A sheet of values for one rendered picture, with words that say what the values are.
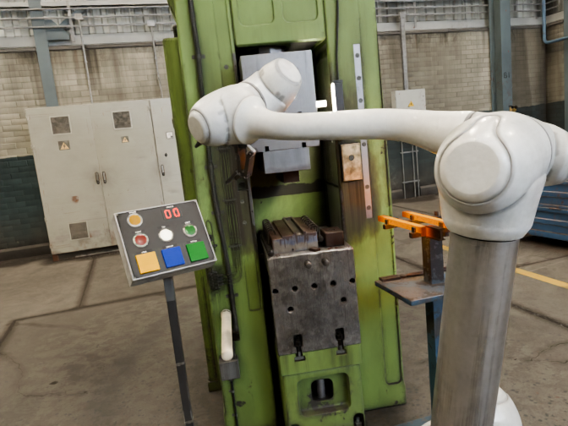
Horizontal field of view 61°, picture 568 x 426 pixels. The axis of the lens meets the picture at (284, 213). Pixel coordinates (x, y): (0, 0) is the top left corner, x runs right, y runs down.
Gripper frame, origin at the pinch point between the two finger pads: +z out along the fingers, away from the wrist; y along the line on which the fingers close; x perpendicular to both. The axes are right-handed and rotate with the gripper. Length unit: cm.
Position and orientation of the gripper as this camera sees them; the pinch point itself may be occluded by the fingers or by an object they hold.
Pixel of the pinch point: (215, 161)
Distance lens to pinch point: 141.2
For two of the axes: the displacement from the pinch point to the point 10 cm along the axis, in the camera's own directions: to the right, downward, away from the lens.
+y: 6.5, 7.6, 0.2
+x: 5.7, -5.0, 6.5
